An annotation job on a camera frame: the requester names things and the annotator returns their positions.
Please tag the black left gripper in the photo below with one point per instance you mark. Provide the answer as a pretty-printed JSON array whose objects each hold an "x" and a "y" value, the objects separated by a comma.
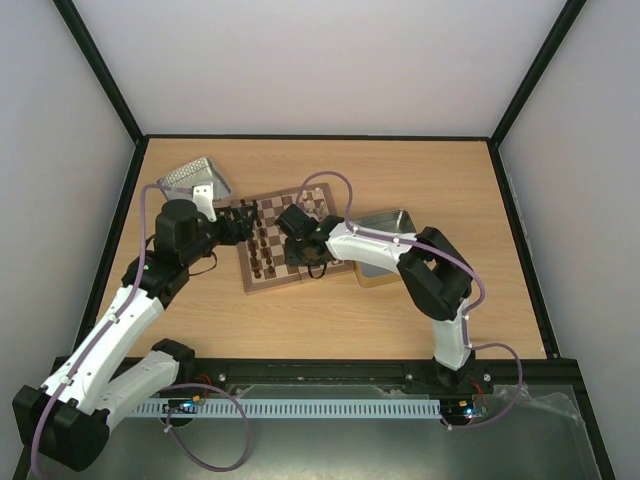
[{"x": 243, "y": 232}]

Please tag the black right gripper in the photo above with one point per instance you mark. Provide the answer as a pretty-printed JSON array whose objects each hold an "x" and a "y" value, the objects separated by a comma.
[{"x": 298, "y": 251}]

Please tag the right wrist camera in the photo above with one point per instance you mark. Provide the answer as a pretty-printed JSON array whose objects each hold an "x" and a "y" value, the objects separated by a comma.
[{"x": 294, "y": 223}]

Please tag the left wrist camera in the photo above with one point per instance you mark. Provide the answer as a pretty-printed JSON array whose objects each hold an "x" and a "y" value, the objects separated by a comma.
[{"x": 203, "y": 198}]

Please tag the light blue cable duct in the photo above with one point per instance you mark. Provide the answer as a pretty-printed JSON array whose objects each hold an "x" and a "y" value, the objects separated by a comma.
[{"x": 219, "y": 408}]

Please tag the gold tin box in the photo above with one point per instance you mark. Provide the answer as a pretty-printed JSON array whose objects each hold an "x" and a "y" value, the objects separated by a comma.
[{"x": 377, "y": 266}]

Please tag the row of dark chess pieces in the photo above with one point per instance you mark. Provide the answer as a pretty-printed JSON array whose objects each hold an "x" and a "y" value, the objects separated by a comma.
[{"x": 257, "y": 261}]

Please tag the silver embossed tin lid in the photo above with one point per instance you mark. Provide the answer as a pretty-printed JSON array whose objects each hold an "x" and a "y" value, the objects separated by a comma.
[{"x": 199, "y": 172}]

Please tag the wooden chess board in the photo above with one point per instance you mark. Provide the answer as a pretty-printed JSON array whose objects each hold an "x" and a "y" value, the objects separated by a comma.
[{"x": 316, "y": 201}]

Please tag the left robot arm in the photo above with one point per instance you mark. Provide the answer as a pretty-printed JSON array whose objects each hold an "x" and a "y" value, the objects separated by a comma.
[{"x": 70, "y": 417}]

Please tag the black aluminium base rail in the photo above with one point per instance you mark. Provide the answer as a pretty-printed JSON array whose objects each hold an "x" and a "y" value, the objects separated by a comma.
[{"x": 410, "y": 376}]

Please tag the black enclosure frame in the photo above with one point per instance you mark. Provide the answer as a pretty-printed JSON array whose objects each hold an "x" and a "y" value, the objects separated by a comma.
[{"x": 554, "y": 370}]

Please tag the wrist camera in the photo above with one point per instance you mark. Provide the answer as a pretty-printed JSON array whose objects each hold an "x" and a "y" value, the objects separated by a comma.
[
  {"x": 294, "y": 223},
  {"x": 203, "y": 198}
]

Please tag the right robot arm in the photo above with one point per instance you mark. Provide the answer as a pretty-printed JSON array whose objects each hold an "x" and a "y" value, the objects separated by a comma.
[{"x": 437, "y": 279}]

